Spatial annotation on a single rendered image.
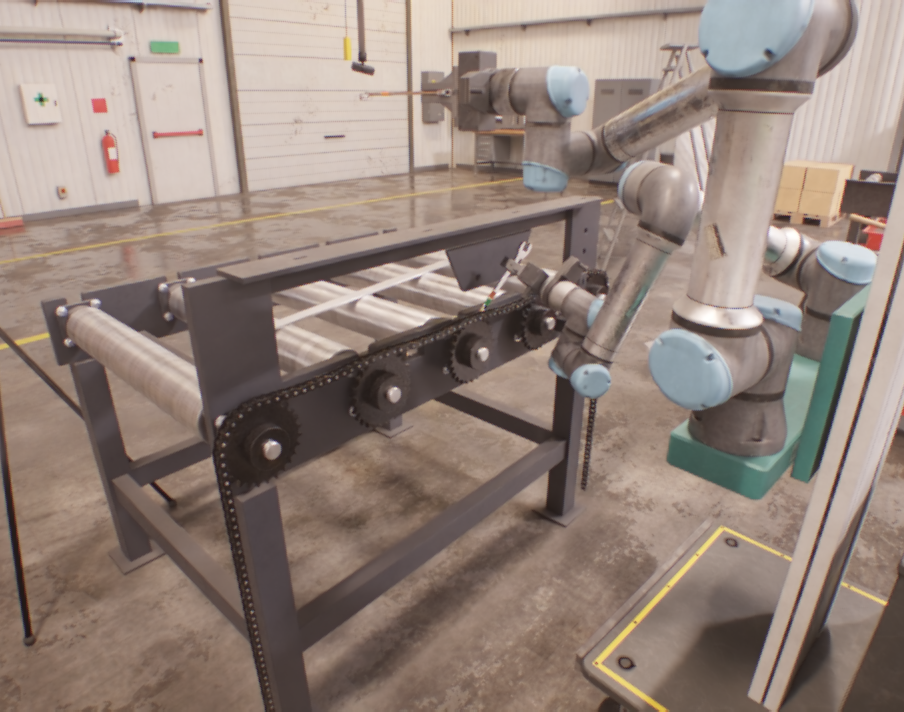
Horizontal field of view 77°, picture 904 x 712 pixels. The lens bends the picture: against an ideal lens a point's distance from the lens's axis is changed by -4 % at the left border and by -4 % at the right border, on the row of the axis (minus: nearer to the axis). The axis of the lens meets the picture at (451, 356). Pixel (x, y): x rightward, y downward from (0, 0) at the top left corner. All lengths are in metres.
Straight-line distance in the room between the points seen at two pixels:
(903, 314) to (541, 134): 0.59
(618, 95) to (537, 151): 10.82
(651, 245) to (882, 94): 10.02
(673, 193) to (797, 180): 8.01
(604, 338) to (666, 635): 0.71
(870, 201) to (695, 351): 5.35
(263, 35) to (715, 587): 11.03
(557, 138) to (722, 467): 0.58
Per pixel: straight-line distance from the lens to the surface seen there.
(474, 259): 1.51
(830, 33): 0.84
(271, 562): 1.32
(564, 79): 0.99
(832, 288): 1.43
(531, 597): 2.02
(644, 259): 1.21
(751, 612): 1.67
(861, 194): 6.12
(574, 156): 1.04
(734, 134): 0.79
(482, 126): 1.11
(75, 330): 1.85
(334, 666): 1.86
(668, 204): 1.21
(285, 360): 1.46
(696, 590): 1.68
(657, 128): 1.02
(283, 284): 1.16
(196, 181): 10.99
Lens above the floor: 1.43
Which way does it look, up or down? 23 degrees down
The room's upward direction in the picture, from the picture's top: straight up
